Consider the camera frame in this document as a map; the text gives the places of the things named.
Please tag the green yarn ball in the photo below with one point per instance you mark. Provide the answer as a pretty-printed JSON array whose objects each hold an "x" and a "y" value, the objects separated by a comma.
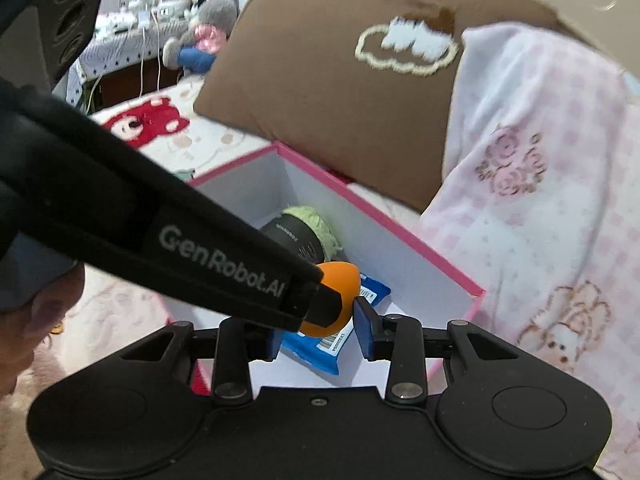
[{"x": 315, "y": 220}]

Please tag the printed bear strawberry bed sheet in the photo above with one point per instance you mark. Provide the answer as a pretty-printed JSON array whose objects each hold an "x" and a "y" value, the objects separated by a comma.
[{"x": 200, "y": 145}]

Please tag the grey plush toy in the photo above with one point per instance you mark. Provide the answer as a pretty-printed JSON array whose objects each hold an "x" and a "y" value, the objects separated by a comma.
[{"x": 215, "y": 15}]

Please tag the brown pillow with cloud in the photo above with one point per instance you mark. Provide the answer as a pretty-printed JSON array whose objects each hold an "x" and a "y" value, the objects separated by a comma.
[{"x": 300, "y": 85}]

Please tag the white device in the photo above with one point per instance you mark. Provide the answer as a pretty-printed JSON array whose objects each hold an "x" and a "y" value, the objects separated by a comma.
[{"x": 170, "y": 0}]

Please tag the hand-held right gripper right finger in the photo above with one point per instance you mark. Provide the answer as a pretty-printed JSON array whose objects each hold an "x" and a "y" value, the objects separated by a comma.
[{"x": 362, "y": 330}]

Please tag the table with patterned cloth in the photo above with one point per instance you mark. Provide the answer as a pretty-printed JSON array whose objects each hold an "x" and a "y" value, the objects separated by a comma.
[{"x": 115, "y": 50}]

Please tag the pink cardboard box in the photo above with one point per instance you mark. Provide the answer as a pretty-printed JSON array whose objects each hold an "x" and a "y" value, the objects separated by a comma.
[{"x": 400, "y": 270}]

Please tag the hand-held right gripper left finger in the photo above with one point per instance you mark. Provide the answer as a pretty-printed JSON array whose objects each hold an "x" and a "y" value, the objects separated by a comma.
[{"x": 232, "y": 355}]

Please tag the person's left hand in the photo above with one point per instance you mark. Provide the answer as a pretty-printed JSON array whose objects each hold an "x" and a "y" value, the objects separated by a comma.
[{"x": 47, "y": 315}]

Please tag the orange makeup sponge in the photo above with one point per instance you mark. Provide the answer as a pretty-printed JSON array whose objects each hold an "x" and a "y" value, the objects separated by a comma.
[{"x": 345, "y": 280}]

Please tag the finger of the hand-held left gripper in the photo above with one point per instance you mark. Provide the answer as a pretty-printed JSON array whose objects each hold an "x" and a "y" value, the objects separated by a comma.
[{"x": 320, "y": 307}]

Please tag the pink checked fleece blanket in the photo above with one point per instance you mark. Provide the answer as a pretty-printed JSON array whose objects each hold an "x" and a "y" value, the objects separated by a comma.
[{"x": 550, "y": 185}]

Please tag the blue snack packet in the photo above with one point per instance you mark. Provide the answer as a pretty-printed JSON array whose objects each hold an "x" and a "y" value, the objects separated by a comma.
[{"x": 310, "y": 355}]

